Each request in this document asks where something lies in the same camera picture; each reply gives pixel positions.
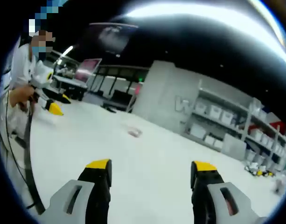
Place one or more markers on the clear resealable bag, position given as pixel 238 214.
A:
pixel 134 132

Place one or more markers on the short ceiling light strip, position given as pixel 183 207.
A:
pixel 65 54

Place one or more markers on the grey metal shelf unit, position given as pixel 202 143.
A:
pixel 246 130

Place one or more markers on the long ceiling light strip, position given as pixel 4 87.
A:
pixel 180 11

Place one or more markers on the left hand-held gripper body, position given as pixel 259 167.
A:
pixel 42 78

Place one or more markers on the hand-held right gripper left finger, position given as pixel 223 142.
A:
pixel 63 200

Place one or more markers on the cluttered grey desk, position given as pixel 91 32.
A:
pixel 70 82

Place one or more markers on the person's left hand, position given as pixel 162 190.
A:
pixel 23 94

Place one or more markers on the heap of spare grippers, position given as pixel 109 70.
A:
pixel 259 172

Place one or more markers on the large monitor with pink screen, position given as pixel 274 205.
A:
pixel 89 70

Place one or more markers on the row of white storage bins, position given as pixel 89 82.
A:
pixel 215 110

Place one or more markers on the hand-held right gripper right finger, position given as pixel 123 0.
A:
pixel 203 186

